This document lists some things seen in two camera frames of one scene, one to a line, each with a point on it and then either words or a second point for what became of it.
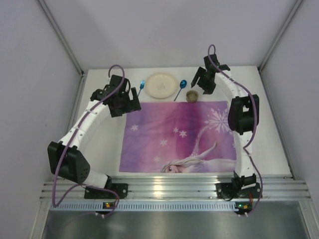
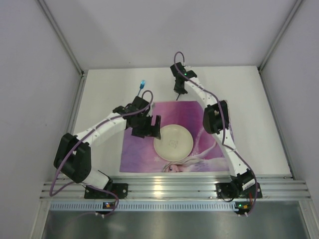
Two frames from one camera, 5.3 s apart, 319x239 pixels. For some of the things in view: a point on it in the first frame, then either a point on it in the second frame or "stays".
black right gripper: x=204 y=78 -> x=179 y=83
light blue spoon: x=142 y=85 stays
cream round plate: x=161 y=85 -> x=176 y=143
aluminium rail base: x=188 y=187 stays
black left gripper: x=126 y=107 -> x=145 y=127
